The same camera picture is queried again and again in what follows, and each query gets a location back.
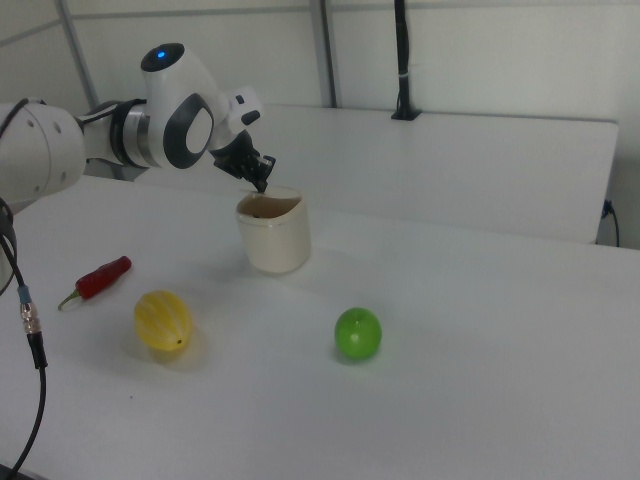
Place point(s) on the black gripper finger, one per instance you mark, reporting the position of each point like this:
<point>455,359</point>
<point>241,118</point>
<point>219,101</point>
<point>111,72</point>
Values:
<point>259,179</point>
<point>268,164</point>

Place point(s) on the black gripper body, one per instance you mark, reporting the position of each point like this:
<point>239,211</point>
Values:
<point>235,155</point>

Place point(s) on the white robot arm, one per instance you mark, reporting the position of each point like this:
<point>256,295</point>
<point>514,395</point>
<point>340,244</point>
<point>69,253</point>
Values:
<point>170,105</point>

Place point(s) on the white side table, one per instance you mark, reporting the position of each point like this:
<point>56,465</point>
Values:
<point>425,160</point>

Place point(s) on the yellow striped toy melon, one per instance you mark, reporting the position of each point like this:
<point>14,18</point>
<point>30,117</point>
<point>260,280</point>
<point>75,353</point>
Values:
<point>162,320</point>

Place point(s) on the black pole with base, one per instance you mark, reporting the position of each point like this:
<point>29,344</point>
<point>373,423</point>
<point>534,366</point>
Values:
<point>404,60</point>

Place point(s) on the red toy chili pepper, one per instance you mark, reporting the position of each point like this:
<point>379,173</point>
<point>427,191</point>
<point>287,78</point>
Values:
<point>102,277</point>

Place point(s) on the green toy apple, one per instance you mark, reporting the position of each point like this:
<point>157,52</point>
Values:
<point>357,334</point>

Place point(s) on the grey partition frame post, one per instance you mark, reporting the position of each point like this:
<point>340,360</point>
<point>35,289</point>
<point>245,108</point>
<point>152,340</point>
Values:
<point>80,60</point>
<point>322,50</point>

